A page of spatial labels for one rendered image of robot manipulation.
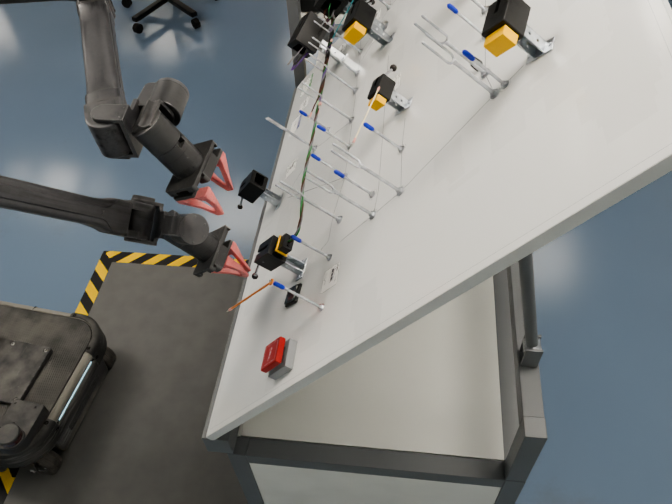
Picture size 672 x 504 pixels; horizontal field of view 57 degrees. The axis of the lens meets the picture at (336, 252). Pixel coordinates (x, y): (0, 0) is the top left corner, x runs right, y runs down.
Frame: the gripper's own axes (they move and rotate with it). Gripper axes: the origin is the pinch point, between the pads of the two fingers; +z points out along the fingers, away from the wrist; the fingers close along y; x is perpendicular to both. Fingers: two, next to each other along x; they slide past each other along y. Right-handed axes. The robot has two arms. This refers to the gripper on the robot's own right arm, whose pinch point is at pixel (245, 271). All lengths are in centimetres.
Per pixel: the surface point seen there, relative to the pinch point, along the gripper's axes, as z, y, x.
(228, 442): 12.5, -31.0, 6.7
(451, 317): 48, 11, -15
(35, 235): -11, 61, 183
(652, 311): 166, 73, -11
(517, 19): -10, 15, -69
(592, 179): -5, -11, -77
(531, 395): 41, -14, -42
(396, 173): 1.2, 10.5, -38.6
